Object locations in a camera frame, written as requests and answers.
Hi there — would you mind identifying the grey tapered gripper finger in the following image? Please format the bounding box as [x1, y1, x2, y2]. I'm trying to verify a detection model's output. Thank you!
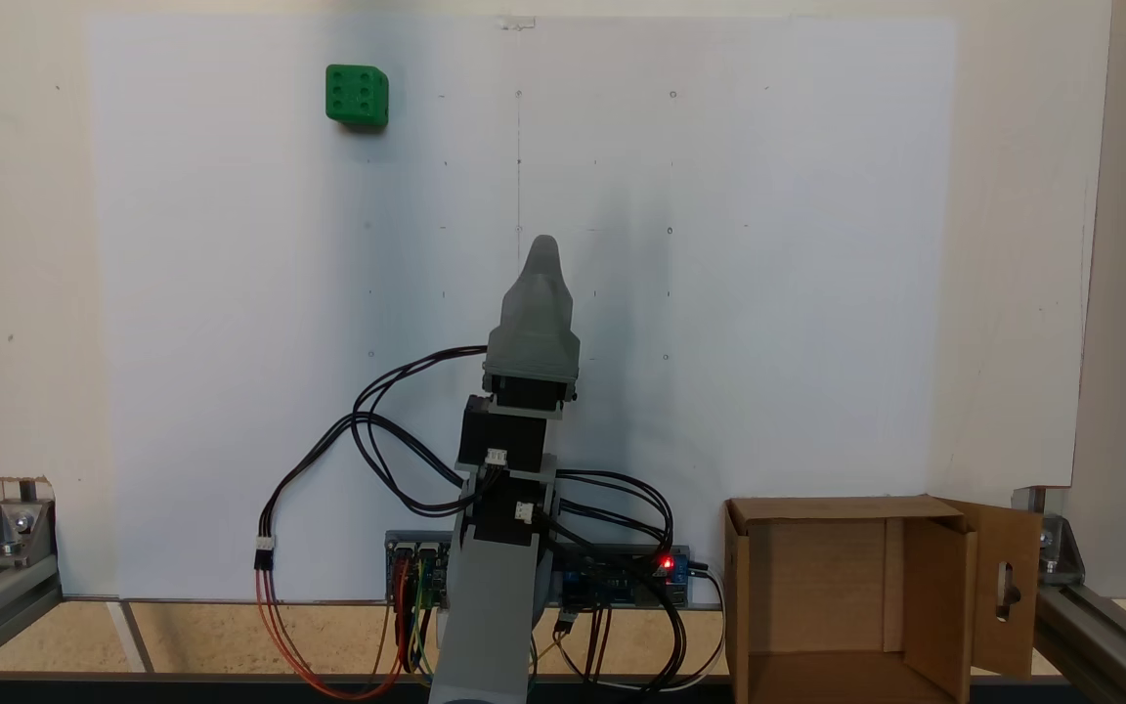
[497, 235, 576, 331]

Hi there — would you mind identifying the green die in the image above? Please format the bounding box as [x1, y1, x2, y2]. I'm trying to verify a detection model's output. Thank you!
[325, 65, 390, 129]

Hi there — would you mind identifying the white paper sheet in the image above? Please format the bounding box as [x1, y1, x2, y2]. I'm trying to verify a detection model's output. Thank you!
[84, 15, 960, 603]

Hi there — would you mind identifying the controller board with jumper pins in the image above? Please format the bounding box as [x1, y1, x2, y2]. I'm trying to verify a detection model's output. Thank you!
[385, 531, 454, 607]

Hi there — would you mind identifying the blue power board red LED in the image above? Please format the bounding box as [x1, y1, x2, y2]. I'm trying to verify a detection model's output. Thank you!
[555, 545, 692, 610]

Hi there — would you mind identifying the brown cardboard box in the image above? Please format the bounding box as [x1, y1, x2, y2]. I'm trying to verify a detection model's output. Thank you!
[724, 494, 1044, 704]

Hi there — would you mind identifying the black gripper wire loop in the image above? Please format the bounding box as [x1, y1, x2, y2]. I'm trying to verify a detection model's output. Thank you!
[353, 345, 488, 441]

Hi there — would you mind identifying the black wrist wire loop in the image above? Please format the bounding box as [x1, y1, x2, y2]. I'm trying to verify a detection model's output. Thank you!
[353, 411, 474, 518]

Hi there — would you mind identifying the black base wire loop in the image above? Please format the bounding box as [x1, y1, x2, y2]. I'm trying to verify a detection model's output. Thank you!
[551, 469, 677, 553]

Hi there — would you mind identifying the coloured jumper wire bundle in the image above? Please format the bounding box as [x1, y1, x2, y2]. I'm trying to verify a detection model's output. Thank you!
[389, 555, 439, 687]

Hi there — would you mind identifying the black wire with white connector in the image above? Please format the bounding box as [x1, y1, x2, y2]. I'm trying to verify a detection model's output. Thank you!
[253, 414, 471, 701]

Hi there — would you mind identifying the white power cable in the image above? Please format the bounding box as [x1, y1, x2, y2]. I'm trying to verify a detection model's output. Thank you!
[563, 567, 726, 697]

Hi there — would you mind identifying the metal corner bracket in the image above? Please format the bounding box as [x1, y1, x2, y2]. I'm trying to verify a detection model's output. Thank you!
[1012, 486, 1085, 587]
[0, 477, 58, 570]

